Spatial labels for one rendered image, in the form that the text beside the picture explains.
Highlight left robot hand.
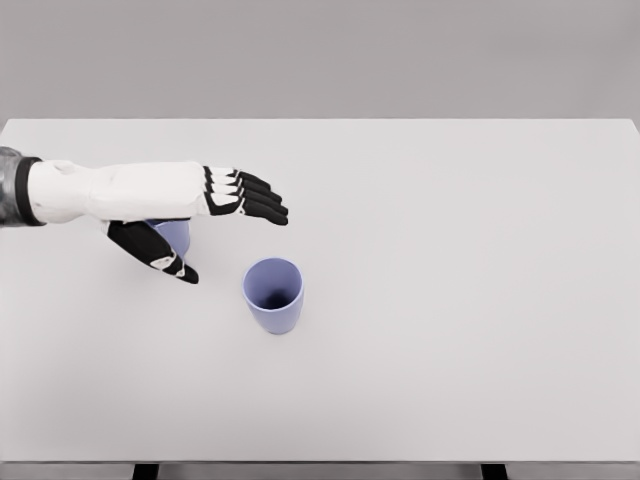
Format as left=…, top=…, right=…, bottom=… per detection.
left=87, top=160, right=290, bottom=286

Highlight lavender plastic cup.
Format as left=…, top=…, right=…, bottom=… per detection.
left=241, top=257, right=305, bottom=336
left=143, top=217, right=192, bottom=260

